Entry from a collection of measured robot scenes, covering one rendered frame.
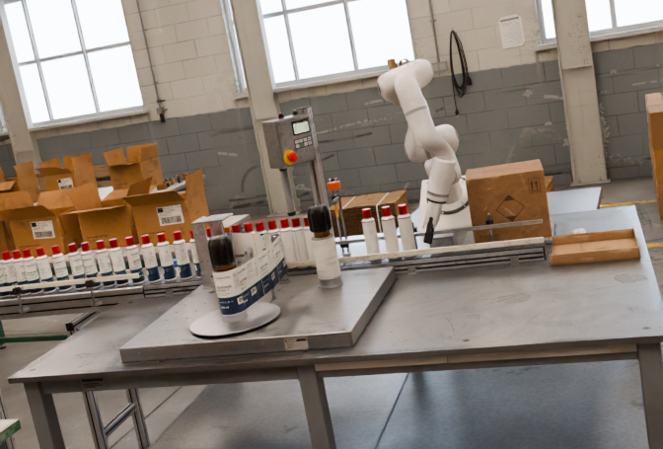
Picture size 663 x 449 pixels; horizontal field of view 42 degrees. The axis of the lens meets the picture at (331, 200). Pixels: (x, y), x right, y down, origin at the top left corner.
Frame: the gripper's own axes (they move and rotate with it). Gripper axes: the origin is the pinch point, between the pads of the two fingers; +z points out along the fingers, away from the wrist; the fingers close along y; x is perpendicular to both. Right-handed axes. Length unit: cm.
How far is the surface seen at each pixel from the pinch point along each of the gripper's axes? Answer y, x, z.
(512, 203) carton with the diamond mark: -18.2, 27.4, -15.9
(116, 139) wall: -565, -432, 144
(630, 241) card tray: -8, 72, -14
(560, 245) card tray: -12, 48, -6
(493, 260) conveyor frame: 5.4, 25.7, 0.8
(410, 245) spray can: 1.7, -5.9, 3.9
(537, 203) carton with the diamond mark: -19.1, 36.5, -17.8
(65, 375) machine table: 85, -99, 49
